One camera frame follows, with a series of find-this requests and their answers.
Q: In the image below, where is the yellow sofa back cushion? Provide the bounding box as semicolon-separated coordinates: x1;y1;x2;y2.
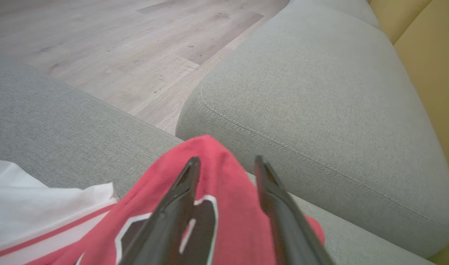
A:
369;0;433;45
393;0;449;265

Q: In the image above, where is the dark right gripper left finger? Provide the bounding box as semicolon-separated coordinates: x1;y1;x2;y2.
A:
118;156;202;265

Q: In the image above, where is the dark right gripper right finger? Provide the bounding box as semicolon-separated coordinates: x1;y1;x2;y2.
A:
254;155;335;265

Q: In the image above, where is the grey sofa seat cushion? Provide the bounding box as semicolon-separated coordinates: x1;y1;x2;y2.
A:
289;0;380;29
175;0;449;259

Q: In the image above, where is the red and white jersey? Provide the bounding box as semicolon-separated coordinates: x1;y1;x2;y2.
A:
0;134;325;265

